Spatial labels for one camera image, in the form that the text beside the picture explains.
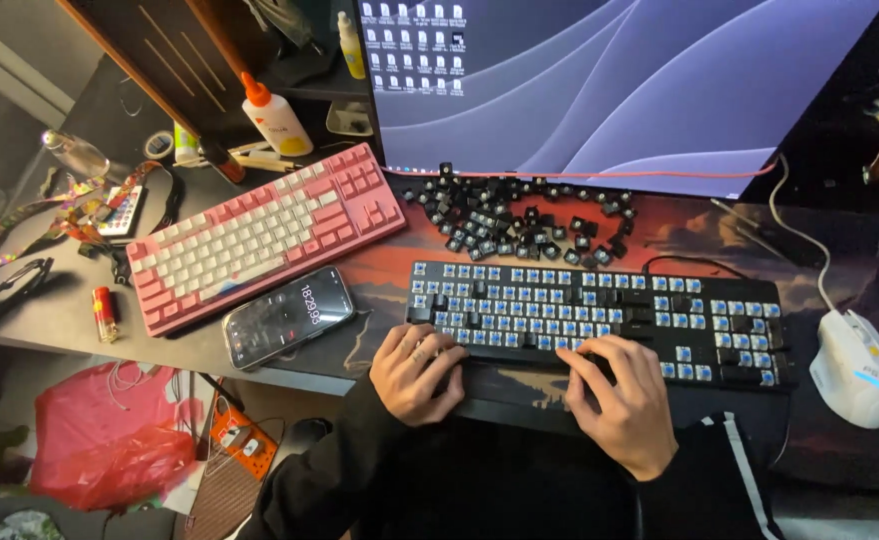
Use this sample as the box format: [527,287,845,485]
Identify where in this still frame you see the person's left hand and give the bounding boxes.
[369,324,472,427]

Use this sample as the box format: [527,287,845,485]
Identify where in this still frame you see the person's right hand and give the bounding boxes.
[555,335,679,483]

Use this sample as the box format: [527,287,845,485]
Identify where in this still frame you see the black keyboard with blue switches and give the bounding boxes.
[407,260,798,393]

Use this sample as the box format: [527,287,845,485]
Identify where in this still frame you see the black smartphone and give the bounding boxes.
[222,265,356,372]

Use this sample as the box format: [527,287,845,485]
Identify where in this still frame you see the person's black trousers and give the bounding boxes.
[349,416,644,540]

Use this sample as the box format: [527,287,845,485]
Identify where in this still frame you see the orange power strip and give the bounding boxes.
[209,405,280,481]

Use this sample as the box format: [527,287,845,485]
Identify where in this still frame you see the pile of black keycaps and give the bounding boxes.
[400,161,637,270]

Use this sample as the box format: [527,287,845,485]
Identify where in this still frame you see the printed sunset desk mat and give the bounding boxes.
[334,174,879,492]

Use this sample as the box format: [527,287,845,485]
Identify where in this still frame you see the pink and white keyboard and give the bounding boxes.
[126,142,408,338]

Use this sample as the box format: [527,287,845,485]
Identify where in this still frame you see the brown woven mat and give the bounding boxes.
[183,448,262,540]

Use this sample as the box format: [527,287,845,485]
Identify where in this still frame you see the white computer mouse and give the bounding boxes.
[809,309,879,430]

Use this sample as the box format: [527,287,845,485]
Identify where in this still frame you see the black stylus pen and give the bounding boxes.
[709,196,824,268]

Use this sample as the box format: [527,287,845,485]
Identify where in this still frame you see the beige pencil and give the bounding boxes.
[233,153,305,174]

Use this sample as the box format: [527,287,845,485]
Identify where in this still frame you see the white small tray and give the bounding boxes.
[325,99,375,138]

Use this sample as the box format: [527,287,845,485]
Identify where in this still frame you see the dark marker red end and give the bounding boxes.
[199,138,247,185]

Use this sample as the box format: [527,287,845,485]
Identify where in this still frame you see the white glue bottle orange cap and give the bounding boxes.
[240,72,314,158]

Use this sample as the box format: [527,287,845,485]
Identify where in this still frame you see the red plastic bag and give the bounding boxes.
[29,361,205,513]

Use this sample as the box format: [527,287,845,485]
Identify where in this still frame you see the red lighter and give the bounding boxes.
[92,286,120,344]

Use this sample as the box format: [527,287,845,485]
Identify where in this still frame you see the green and white tube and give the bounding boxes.
[174,121,201,167]

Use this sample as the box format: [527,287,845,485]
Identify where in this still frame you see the computer monitor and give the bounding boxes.
[355,0,879,200]

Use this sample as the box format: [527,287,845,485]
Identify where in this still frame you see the white remote coloured buttons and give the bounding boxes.
[98,185,146,239]

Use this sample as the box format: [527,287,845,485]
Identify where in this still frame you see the yellow bottle white cap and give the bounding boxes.
[336,10,367,81]

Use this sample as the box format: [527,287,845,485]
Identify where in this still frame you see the roll of tape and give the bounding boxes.
[144,130,176,160]

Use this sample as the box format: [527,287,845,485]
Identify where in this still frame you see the dark wooden shelf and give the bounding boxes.
[57,0,371,145]

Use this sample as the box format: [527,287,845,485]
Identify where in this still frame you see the clear glass bottle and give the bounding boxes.
[42,129,112,180]

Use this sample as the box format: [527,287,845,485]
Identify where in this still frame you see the black keyboard cable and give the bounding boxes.
[640,255,749,281]

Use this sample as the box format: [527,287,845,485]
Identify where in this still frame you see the white mouse cable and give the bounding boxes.
[768,153,839,313]

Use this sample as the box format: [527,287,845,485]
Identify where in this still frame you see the colourful printed lanyard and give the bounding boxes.
[0,159,185,285]

